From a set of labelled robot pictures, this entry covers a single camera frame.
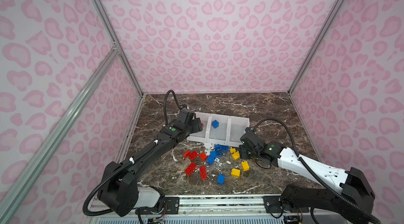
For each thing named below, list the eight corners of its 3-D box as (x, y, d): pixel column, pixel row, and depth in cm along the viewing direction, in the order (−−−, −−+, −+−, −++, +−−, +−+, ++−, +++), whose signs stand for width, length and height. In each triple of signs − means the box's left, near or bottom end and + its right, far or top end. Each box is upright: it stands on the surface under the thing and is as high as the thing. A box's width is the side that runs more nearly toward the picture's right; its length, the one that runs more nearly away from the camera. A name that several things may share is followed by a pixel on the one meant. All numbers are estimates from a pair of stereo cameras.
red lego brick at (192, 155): (183, 159, 90) (182, 158, 88) (184, 151, 93) (183, 150, 91) (198, 159, 90) (197, 158, 88) (198, 151, 93) (198, 150, 91)
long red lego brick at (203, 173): (200, 180, 83) (200, 179, 81) (199, 168, 87) (199, 166, 85) (207, 179, 83) (207, 177, 81) (205, 166, 87) (205, 165, 85)
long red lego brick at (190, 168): (184, 172, 85) (184, 170, 84) (192, 163, 88) (191, 161, 87) (189, 176, 84) (188, 174, 82) (196, 166, 87) (196, 165, 85)
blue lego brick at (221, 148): (213, 149, 93) (213, 148, 91) (214, 144, 95) (214, 143, 93) (228, 152, 91) (228, 151, 90) (229, 147, 93) (229, 146, 92)
